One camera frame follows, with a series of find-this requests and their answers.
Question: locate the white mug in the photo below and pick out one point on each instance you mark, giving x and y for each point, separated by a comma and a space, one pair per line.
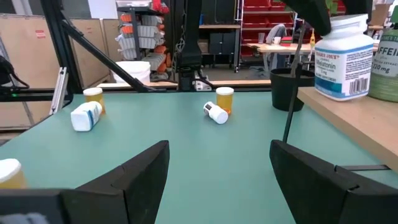
276, 40

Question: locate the wooden desk black cabinets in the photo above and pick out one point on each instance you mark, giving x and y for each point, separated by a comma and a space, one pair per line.
220, 42

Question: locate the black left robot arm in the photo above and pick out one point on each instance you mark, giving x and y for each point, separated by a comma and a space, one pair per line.
186, 46

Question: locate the red bin shelving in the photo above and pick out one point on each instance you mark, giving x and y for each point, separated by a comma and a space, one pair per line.
264, 15

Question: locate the rack with orange white bins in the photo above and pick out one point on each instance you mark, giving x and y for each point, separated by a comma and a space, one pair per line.
146, 34

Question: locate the black aluminium table frame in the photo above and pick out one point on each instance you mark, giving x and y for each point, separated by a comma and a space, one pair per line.
105, 57

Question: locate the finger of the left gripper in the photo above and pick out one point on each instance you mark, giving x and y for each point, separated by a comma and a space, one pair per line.
357, 7
312, 14

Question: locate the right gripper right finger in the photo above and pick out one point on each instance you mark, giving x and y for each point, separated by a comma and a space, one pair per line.
317, 193

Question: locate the small white pill bottle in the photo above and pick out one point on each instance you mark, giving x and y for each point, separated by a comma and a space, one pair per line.
216, 113

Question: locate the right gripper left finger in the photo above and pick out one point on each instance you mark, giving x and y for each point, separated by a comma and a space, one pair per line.
124, 193

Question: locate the green potted plant black pot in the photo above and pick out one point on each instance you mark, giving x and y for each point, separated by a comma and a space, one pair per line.
284, 93

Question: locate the white melatonin bottle blue label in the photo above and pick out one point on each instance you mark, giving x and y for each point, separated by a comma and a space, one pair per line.
342, 68
84, 118

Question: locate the light wood table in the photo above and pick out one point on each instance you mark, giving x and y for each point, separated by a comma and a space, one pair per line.
280, 48

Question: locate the large cardboard boxes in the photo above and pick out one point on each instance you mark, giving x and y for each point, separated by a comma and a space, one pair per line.
28, 62

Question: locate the wooden shelf black legs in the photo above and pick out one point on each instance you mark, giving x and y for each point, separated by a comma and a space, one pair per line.
357, 115

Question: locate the green-capped caffeine supplement bottle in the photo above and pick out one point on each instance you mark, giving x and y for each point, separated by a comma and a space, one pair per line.
385, 71

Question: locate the green table mat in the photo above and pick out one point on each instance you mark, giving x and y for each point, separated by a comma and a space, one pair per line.
202, 140

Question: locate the white plastic bucket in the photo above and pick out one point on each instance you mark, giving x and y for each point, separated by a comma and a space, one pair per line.
132, 71

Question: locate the chair with grey jacket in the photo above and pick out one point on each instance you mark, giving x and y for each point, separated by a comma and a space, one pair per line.
275, 31

